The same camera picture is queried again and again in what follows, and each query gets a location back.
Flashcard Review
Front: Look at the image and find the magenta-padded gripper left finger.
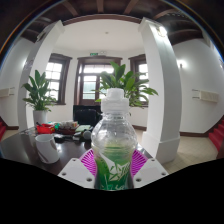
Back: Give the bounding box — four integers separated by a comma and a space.
57, 148, 98, 190

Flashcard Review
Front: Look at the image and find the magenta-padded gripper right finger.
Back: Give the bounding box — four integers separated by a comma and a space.
131, 148, 170, 190

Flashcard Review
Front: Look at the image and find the clear green-labelled drink bottle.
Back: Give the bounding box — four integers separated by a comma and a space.
90, 87, 138, 192

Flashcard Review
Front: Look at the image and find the dark grey round object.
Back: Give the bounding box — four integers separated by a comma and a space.
82, 129, 93, 140

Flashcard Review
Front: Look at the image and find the white cup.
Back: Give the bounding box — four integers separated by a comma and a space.
34, 133, 61, 164

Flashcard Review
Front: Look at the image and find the brown basket of items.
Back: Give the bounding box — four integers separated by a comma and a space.
58, 120, 79, 135

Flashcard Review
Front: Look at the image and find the black chair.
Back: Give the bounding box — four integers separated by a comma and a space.
72, 104, 103, 127

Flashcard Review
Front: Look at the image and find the slim potted plant white pot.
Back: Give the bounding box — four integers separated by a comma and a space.
20, 69, 58, 127

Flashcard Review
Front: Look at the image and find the bushy potted plant white pot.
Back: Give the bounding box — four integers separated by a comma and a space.
94, 61, 159, 111

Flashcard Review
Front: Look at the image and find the brown wooden glazed door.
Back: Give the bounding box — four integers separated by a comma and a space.
74, 55, 124, 107

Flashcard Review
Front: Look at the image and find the wide brown-framed window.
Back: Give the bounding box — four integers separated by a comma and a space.
44, 53, 73, 105

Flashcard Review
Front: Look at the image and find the narrow brown-framed window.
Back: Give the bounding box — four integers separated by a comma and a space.
128, 54, 150, 108

